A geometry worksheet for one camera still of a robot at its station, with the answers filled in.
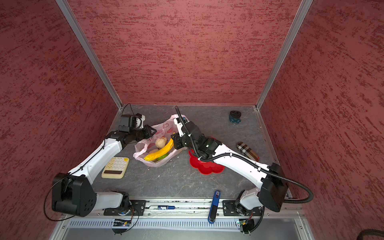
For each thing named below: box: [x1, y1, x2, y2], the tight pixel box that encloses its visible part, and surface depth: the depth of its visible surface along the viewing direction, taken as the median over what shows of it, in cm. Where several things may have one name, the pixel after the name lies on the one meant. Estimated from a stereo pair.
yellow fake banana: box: [143, 138, 174, 161], surface depth 71 cm
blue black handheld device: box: [207, 190, 221, 225], surface depth 76 cm
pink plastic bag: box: [133, 114, 190, 167], surface depth 67 cm
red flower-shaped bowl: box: [188, 149, 225, 175], surface depth 89 cm
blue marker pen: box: [149, 205, 176, 210], surface depth 75 cm
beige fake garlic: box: [155, 136, 168, 149], surface depth 95 cm
